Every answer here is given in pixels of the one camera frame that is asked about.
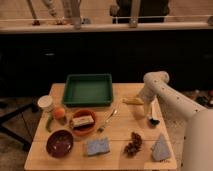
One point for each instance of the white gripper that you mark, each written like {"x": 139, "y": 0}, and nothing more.
{"x": 147, "y": 108}

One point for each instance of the yellow banana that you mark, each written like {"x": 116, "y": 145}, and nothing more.
{"x": 133, "y": 101}

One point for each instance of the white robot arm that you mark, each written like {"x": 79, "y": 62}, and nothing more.
{"x": 197, "y": 152}

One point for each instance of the beige block in bowl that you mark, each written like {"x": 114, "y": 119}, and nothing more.
{"x": 81, "y": 121}

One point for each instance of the orange bowl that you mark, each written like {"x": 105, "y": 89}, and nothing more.
{"x": 86, "y": 129}

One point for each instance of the purple bowl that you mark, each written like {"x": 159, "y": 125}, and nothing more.
{"x": 59, "y": 143}

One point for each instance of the silver fork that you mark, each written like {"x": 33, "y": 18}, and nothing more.
{"x": 102, "y": 127}

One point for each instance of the grey folded cloth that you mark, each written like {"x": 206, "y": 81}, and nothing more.
{"x": 160, "y": 149}

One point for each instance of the green plastic tray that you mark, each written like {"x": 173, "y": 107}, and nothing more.
{"x": 90, "y": 90}

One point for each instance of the blue sponge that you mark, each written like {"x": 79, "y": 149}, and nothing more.
{"x": 97, "y": 146}

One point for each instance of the orange fruit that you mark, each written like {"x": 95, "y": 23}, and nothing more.
{"x": 59, "y": 112}

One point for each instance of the green chili pepper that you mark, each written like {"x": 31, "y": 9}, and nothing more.
{"x": 48, "y": 123}

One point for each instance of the white cup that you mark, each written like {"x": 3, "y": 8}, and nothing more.
{"x": 46, "y": 103}

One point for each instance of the black chair base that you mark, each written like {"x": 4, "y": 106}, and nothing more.
{"x": 15, "y": 125}

